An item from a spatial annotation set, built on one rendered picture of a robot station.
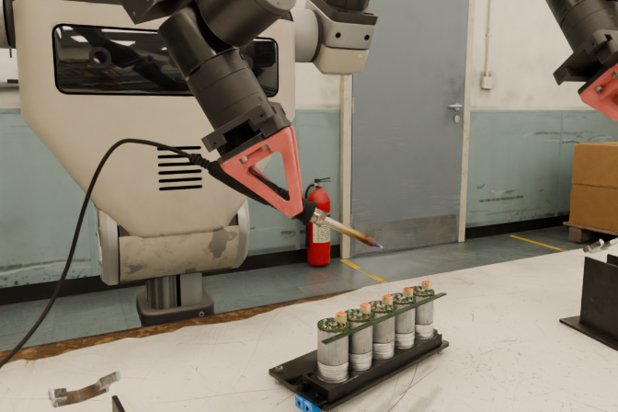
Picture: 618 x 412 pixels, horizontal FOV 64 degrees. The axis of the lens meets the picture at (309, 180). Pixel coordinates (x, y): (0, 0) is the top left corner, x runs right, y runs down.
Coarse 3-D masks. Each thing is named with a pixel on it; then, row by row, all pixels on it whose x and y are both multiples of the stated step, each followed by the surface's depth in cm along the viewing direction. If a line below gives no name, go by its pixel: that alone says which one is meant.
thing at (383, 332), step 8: (384, 320) 41; (392, 320) 41; (376, 328) 41; (384, 328) 41; (392, 328) 42; (376, 336) 41; (384, 336) 41; (392, 336) 42; (376, 344) 41; (384, 344) 41; (392, 344) 42; (376, 352) 41; (384, 352) 41; (392, 352) 42
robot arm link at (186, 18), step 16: (192, 0) 41; (176, 16) 42; (192, 16) 42; (160, 32) 43; (176, 32) 42; (192, 32) 42; (208, 32) 42; (176, 48) 43; (192, 48) 42; (208, 48) 42; (224, 48) 43; (176, 64) 44; (192, 64) 43
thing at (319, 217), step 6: (318, 210) 46; (312, 216) 46; (318, 216) 46; (324, 216) 46; (312, 222) 46; (318, 222) 46; (324, 222) 46; (330, 222) 46; (336, 222) 46; (336, 228) 46; (342, 228) 46; (348, 228) 46; (348, 234) 46; (354, 234) 46; (360, 234) 46; (360, 240) 46; (366, 240) 46; (372, 240) 46
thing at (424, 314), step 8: (416, 296) 45; (424, 304) 45; (432, 304) 45; (416, 312) 45; (424, 312) 45; (432, 312) 45; (416, 320) 45; (424, 320) 45; (432, 320) 45; (416, 328) 45; (424, 328) 45; (432, 328) 46; (416, 336) 45; (424, 336) 45; (432, 336) 46
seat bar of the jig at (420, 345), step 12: (420, 348) 44; (432, 348) 45; (372, 360) 41; (384, 360) 41; (396, 360) 42; (408, 360) 43; (312, 372) 39; (360, 372) 39; (372, 372) 40; (384, 372) 41; (312, 384) 38; (324, 384) 37; (336, 384) 37; (348, 384) 38; (360, 384) 39; (324, 396) 37; (336, 396) 37
